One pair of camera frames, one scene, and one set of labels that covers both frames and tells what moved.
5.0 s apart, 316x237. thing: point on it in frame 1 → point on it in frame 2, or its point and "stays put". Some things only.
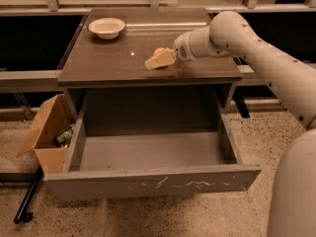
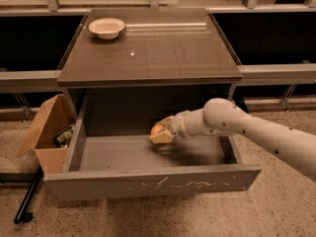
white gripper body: [180, 49] → [179, 125]
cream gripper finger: [166, 57] → [165, 136]
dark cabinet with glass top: [106, 65] stays put
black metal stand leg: [33, 178] stays put
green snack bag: [63, 139] stays put
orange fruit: [158, 50] → [155, 129]
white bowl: [107, 28] stays put
